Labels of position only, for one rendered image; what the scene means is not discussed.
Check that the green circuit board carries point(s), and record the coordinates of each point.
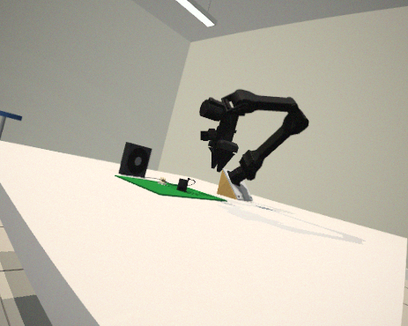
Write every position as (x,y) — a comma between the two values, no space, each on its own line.
(165,189)

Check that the black cable with plug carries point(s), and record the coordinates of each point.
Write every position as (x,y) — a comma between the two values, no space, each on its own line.
(182,184)

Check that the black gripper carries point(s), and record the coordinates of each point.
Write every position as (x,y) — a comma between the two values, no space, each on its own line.
(222,151)

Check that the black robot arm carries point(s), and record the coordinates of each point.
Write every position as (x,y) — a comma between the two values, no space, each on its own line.
(246,102)

